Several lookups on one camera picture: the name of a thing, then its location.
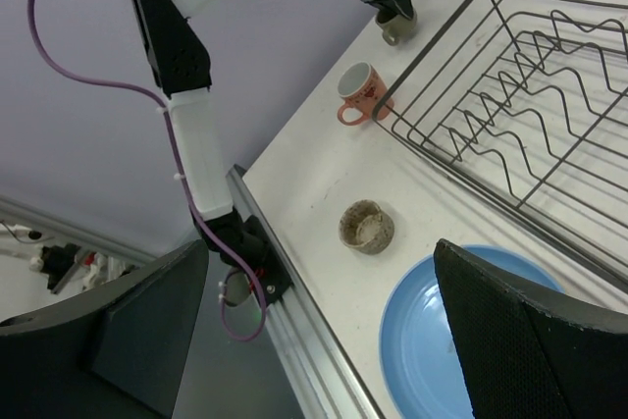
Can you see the aluminium rail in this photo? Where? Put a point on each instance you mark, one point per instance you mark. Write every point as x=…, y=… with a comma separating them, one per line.
x=322, y=377

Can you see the pink cup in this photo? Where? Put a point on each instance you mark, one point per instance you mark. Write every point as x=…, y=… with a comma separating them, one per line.
x=361, y=88

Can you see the blue plate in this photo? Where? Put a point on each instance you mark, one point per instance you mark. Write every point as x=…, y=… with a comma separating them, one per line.
x=417, y=353

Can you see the black wire dish rack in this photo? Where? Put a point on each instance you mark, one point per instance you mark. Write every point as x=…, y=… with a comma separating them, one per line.
x=524, y=104

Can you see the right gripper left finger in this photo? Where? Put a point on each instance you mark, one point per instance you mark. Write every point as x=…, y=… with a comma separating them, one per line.
x=115, y=351

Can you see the speckled grey cup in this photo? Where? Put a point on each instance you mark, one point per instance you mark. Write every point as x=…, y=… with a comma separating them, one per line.
x=366, y=228

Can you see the grey-green cup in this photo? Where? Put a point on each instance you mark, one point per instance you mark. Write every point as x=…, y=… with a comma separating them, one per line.
x=396, y=29

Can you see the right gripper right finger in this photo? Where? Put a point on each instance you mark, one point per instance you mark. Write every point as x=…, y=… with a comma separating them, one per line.
x=527, y=351

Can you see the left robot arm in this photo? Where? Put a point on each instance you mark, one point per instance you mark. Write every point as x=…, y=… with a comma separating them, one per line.
x=180, y=65

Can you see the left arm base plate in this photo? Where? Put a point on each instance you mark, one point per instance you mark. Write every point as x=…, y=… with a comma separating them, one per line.
x=270, y=271

